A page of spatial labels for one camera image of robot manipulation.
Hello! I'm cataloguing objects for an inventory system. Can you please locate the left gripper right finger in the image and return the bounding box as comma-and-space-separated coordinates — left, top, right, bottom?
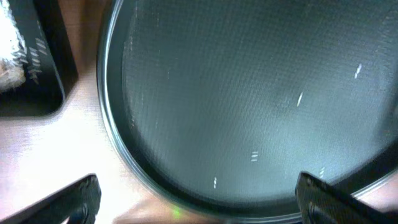
295, 172, 397, 224

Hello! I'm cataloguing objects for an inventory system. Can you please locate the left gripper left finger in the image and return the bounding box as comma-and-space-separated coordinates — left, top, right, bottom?
1, 174, 101, 224

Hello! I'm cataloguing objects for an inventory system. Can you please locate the rice pile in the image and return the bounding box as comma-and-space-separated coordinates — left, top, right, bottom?
1, 0, 43, 93

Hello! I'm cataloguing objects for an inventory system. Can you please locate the round black tray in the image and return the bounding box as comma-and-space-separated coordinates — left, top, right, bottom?
97, 1, 397, 223

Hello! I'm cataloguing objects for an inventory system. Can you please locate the black rectangular tray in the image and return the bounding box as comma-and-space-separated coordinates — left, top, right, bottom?
1, 0, 78, 118

